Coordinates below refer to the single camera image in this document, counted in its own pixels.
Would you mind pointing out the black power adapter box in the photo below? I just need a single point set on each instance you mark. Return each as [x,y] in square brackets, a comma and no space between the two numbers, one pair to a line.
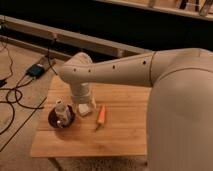
[35,70]

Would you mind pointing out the orange carrot toy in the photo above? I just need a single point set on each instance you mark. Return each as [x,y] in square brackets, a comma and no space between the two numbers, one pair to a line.
[101,117]

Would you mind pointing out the dark round plate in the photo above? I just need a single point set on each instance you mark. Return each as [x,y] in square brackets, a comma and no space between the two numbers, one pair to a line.
[52,118]

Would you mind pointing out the long wooden shelf rail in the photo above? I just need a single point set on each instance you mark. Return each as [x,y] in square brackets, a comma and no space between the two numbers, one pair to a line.
[79,40]

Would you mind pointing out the small white bottle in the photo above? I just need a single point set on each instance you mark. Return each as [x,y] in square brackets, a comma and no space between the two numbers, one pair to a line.
[62,112]

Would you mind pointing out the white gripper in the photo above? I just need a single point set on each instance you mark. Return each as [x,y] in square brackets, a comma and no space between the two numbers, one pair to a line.
[82,93]

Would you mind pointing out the small white box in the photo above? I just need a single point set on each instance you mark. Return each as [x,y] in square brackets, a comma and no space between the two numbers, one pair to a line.
[84,109]

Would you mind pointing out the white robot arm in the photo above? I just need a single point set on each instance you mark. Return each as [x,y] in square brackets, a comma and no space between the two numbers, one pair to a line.
[179,126]

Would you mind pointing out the wooden side table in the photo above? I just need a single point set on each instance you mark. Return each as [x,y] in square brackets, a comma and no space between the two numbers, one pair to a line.
[123,134]

